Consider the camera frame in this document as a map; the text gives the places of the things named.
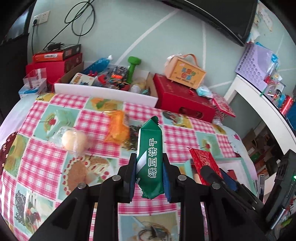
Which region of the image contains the white shelf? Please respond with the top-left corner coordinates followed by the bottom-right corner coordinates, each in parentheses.
top-left (224, 75), bottom-right (296, 154)

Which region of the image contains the white wall socket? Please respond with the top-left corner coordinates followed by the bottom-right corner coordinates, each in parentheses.
top-left (33, 11), bottom-right (50, 25)

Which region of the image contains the orange flat box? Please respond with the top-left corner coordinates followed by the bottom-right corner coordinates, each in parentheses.
top-left (32, 44), bottom-right (81, 62)

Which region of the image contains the red gold-lettered cake packet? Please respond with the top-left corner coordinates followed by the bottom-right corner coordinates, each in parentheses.
top-left (189, 148), bottom-right (223, 186)

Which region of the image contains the large red gift box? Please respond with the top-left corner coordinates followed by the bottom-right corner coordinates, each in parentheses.
top-left (153, 74), bottom-right (216, 123)

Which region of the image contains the teal cardboard box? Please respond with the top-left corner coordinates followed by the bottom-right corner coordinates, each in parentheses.
top-left (171, 158), bottom-right (258, 195)

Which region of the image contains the black television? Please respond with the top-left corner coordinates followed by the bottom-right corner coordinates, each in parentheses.
top-left (162, 0), bottom-right (258, 47)

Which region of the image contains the tan carry box with handle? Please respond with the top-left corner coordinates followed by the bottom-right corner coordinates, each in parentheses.
top-left (164, 53), bottom-right (206, 90)

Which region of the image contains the clear acrylic box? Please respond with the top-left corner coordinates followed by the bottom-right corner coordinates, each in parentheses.
top-left (23, 68), bottom-right (47, 89)

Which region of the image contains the pink checkered tablecloth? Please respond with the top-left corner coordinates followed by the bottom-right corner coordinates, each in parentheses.
top-left (1, 93), bottom-right (257, 240)

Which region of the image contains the blue water bottle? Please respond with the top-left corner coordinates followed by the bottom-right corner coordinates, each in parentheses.
top-left (81, 55), bottom-right (113, 75)

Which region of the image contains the round bun in clear bag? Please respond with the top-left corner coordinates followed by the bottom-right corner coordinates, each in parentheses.
top-left (49, 126), bottom-right (93, 156)

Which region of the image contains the green mung bean biscuit packet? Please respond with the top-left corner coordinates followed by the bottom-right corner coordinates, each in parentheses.
top-left (136, 116), bottom-right (164, 199)

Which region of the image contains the green dumbbell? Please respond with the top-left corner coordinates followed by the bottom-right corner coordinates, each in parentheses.
top-left (126, 56), bottom-right (142, 84)

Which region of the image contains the red box stack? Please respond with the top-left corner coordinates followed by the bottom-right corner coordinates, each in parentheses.
top-left (26, 53), bottom-right (82, 84)

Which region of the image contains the purple plastic basket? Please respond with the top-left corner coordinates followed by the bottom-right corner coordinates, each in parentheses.
top-left (235, 42), bottom-right (273, 91)

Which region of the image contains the orange snack bag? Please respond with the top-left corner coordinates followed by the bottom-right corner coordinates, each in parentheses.
top-left (104, 110), bottom-right (130, 146)

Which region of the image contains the black power cable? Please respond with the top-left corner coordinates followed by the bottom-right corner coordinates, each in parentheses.
top-left (31, 0), bottom-right (96, 55)

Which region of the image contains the blue tissue pack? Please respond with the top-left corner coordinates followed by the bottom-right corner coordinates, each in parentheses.
top-left (18, 78), bottom-right (47, 98)

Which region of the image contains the black cabinet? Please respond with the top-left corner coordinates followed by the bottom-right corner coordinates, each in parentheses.
top-left (0, 34), bottom-right (29, 121)

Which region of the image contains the brown cardboard box of toys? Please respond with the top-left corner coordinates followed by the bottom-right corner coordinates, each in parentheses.
top-left (68, 64), bottom-right (158, 97)

